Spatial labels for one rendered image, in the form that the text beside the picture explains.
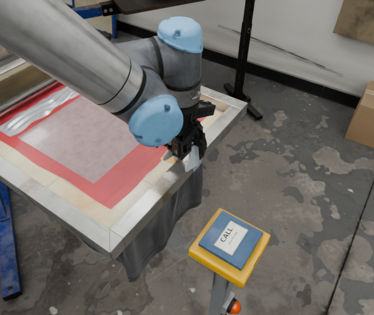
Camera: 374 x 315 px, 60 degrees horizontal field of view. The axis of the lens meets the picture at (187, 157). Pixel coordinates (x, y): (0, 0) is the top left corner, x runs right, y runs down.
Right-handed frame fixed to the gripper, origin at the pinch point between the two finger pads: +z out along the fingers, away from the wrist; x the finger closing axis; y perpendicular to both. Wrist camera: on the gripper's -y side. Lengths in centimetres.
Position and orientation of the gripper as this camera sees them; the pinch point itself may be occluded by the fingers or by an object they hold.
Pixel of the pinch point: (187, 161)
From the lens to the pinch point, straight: 80.7
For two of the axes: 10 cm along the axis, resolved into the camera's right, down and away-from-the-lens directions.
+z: 0.0, 7.0, 7.2
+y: -5.6, 5.9, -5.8
